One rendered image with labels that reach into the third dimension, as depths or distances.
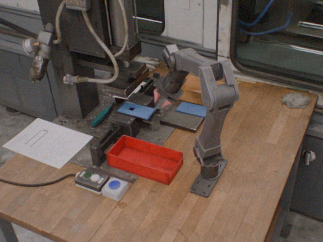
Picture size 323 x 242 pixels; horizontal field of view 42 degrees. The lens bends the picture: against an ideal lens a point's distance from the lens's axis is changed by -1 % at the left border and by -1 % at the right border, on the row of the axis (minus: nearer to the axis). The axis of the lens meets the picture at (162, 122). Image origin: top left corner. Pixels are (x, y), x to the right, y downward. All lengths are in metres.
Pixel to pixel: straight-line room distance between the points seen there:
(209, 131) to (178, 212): 0.29
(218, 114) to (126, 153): 0.48
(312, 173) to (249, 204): 0.94
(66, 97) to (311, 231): 1.56
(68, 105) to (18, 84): 1.51
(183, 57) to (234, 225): 0.55
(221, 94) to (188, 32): 1.00
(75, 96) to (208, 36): 0.74
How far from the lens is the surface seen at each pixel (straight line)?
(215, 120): 1.29
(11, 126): 3.52
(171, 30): 2.23
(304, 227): 2.60
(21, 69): 3.17
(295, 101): 1.90
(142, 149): 1.61
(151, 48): 2.31
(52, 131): 1.80
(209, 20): 2.09
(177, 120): 1.73
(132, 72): 1.56
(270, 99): 1.92
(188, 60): 1.34
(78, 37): 1.60
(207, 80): 1.20
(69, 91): 1.78
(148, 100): 1.75
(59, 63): 1.73
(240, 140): 1.67
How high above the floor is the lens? 1.96
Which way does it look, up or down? 37 degrees down
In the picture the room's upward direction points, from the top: 3 degrees counter-clockwise
